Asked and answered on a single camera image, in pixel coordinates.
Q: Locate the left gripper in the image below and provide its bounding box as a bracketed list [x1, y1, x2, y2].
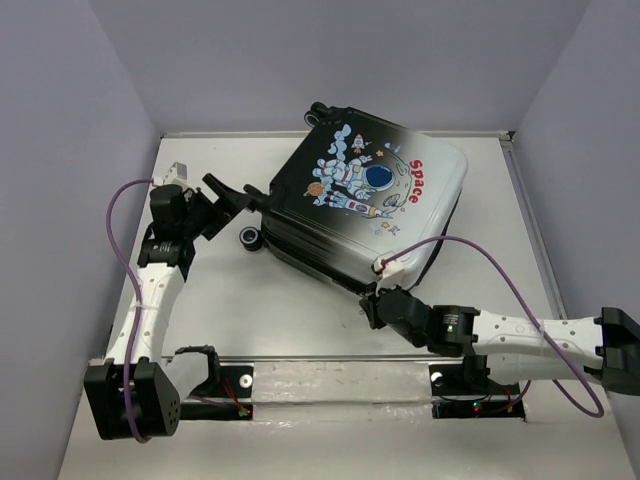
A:
[181, 174, 252, 240]

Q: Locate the black and white suitcase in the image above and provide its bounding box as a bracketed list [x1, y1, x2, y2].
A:
[239, 102, 468, 296]

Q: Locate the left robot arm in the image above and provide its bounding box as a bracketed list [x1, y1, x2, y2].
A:
[84, 171, 252, 444]

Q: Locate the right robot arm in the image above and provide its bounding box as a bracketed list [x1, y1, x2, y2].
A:
[360, 288, 639, 396]

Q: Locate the white cardboard front panel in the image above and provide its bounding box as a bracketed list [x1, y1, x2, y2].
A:
[60, 360, 634, 479]

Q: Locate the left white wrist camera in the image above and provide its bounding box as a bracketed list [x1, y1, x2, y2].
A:
[151, 162, 192, 191]

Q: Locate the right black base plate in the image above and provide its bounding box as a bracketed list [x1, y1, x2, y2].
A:
[429, 363, 526, 420]

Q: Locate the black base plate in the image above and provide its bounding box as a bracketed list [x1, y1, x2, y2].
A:
[429, 363, 526, 420]
[180, 364, 254, 421]

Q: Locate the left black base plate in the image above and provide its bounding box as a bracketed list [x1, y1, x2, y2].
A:
[180, 364, 254, 421]

